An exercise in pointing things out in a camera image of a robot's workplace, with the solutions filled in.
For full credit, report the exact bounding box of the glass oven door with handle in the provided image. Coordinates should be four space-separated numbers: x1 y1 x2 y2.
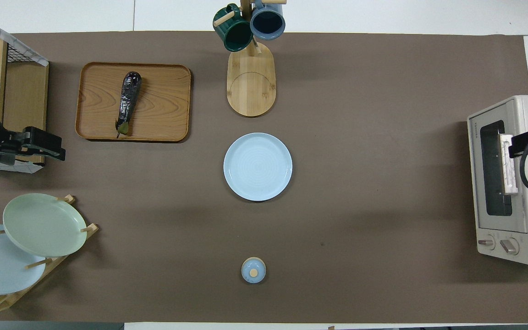
467 103 528 235

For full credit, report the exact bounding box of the dark purple eggplant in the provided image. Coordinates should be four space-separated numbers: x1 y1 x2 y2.
115 71 143 139

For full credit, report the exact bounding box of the light blue ridged plate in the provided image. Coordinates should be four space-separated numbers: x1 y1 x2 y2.
223 132 293 202

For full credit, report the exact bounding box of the pale green plate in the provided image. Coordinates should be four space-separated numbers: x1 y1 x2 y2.
2 193 88 258

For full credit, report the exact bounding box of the wooden plate rack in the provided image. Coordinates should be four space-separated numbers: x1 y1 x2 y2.
0 194 100 315

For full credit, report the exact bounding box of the wooden serving tray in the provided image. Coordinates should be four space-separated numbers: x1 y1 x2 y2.
75 62 192 143

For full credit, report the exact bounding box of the brown table mat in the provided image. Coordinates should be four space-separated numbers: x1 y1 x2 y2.
0 31 528 324

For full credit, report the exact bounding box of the wooden mug tree stand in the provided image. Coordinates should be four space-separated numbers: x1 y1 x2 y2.
214 0 287 118

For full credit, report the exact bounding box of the dark green mug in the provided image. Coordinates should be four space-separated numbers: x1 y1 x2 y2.
213 4 254 52

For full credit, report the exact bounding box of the small blue lidded jar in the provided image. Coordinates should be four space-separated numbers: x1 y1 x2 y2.
241 257 267 284

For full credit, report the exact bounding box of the blue mug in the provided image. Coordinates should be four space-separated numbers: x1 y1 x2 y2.
249 0 286 41

